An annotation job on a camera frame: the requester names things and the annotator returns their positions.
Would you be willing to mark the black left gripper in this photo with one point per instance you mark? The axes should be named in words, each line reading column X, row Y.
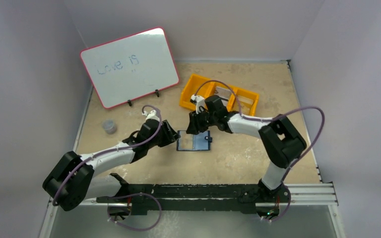
column 166, row 132

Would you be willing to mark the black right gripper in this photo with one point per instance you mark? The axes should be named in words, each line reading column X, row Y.
column 196, row 119

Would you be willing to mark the blue leather card holder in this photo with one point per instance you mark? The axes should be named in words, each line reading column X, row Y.
column 190, row 142

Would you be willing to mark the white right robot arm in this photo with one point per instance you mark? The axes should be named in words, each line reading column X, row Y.
column 281, row 140

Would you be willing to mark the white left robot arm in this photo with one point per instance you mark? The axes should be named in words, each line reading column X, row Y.
column 70, row 180

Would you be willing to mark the card in middle bin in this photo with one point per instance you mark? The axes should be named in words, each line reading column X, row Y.
column 223, row 93

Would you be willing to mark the card in bin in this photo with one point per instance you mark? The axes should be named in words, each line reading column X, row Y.
column 247, row 105
column 223, row 93

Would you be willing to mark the card in right bin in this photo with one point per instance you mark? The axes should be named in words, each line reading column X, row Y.
column 247, row 105

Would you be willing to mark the yellow plastic bin tray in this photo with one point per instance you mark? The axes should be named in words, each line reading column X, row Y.
column 205, row 88

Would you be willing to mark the small clear plastic cup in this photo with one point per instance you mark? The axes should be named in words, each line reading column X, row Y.
column 109, row 126

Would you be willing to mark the pink framed whiteboard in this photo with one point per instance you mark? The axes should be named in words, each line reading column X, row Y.
column 131, row 67

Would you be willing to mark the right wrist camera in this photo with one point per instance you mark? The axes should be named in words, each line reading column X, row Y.
column 199, row 103

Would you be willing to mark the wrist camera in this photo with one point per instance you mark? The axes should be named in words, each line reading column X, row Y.
column 199, row 103
column 153, row 114

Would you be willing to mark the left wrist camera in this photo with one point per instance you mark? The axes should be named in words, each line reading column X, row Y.
column 153, row 114

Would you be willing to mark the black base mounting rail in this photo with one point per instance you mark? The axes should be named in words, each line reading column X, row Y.
column 150, row 203

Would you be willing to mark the aluminium frame rail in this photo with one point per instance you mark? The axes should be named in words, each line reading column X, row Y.
column 300, row 194

